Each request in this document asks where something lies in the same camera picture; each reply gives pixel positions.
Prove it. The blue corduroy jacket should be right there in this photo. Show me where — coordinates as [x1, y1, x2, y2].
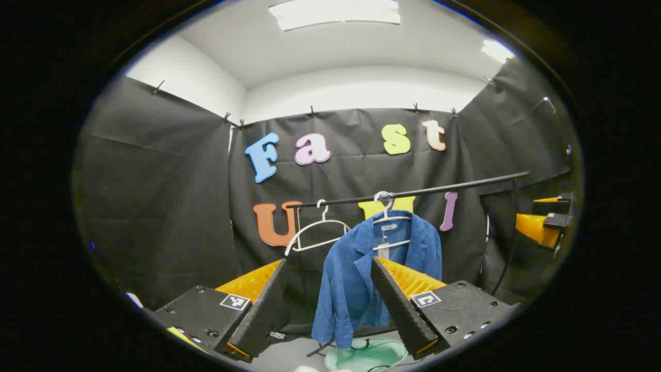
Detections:
[311, 209, 443, 349]

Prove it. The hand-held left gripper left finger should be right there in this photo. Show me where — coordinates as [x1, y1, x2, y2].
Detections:
[152, 258, 291, 362]

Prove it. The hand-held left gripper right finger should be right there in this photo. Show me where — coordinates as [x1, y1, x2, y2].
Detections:
[370, 256, 521, 361]

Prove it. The white plastic clothes hanger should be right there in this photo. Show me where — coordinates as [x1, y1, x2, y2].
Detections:
[373, 191, 413, 252]
[284, 199, 352, 257]

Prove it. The small ceiling light panel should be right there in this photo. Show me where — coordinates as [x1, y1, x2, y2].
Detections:
[481, 39, 516, 64]

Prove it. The black clothes rack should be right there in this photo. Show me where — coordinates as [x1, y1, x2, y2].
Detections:
[286, 172, 530, 296]

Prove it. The green laundry hamper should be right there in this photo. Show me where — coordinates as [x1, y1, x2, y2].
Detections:
[324, 337, 410, 372]

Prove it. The black backdrop cloth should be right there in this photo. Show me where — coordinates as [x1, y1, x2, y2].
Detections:
[72, 57, 581, 336]

